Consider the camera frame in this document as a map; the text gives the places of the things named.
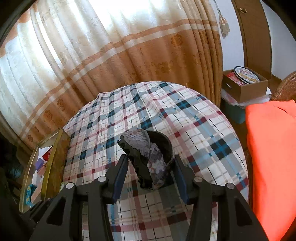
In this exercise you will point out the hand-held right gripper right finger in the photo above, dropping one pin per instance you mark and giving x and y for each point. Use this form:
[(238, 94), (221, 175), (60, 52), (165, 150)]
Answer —
[(182, 182)]

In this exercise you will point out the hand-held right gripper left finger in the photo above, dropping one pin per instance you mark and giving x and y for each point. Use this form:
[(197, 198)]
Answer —
[(120, 179)]

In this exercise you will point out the black hair claw clip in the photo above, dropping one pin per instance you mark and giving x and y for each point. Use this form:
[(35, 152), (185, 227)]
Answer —
[(143, 162)]

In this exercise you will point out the gold box with white lining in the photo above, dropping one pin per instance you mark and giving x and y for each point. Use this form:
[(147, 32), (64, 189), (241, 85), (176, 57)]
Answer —
[(57, 157)]

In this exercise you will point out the red toy block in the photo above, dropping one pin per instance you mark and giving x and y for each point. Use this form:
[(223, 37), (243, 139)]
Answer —
[(47, 154)]

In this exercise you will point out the small purple box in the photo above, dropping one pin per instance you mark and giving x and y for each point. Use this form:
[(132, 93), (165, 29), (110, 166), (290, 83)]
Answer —
[(40, 163)]

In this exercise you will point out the teal toy block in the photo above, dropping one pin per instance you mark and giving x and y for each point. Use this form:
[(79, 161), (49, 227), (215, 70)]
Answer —
[(30, 193)]

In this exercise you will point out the plaid tablecloth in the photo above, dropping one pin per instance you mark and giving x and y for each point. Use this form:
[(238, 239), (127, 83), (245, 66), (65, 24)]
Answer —
[(185, 120)]

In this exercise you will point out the teal plastic bin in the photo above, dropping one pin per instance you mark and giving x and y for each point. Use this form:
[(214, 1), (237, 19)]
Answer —
[(233, 113)]

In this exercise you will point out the orange cloth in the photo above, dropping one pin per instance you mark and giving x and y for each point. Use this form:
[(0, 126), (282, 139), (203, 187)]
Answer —
[(272, 162)]

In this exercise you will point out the clear plastic bag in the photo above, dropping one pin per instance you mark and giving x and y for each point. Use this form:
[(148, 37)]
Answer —
[(254, 102)]

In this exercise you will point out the cardboard box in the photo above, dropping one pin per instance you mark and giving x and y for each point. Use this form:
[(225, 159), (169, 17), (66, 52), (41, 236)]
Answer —
[(249, 91)]

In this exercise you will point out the red packet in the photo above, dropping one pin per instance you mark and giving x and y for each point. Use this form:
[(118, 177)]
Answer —
[(234, 80)]

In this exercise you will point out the round cookie tin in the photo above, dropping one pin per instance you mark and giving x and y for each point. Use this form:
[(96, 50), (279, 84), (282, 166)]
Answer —
[(246, 74)]

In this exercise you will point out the cream and orange curtain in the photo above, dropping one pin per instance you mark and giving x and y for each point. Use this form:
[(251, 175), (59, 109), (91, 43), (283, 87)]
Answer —
[(104, 46)]

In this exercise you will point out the brown wicker chair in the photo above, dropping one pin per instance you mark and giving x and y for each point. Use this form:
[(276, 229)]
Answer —
[(285, 88)]

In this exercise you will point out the brown wooden door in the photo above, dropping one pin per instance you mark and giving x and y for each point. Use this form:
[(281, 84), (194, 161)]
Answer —
[(254, 34)]

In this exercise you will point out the brass door knob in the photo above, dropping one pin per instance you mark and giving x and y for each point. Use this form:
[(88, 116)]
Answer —
[(243, 10)]

